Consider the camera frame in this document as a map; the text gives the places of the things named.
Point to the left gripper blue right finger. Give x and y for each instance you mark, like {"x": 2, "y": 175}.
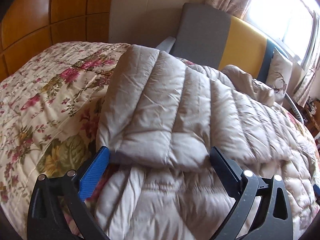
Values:
{"x": 229, "y": 173}

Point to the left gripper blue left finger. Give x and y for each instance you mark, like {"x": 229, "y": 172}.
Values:
{"x": 93, "y": 172}

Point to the beige quilted down coat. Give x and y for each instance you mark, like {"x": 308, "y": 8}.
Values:
{"x": 161, "y": 117}

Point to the bright bedroom window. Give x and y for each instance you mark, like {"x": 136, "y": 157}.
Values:
{"x": 287, "y": 22}

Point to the floral quilted bedspread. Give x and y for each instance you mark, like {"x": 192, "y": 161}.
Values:
{"x": 50, "y": 109}

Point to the cluttered wooden side shelf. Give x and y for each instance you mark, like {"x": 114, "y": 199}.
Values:
{"x": 311, "y": 117}

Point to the pink patterned right curtain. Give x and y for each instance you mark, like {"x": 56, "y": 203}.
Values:
{"x": 310, "y": 66}

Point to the white deer print pillow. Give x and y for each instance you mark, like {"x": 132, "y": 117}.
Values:
{"x": 279, "y": 75}

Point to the grey yellow teal headboard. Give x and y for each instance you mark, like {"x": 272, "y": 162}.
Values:
{"x": 213, "y": 38}

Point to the orange wooden wardrobe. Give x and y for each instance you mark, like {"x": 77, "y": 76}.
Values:
{"x": 30, "y": 26}

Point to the grey curved bed rail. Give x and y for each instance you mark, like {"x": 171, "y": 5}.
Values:
{"x": 295, "y": 109}

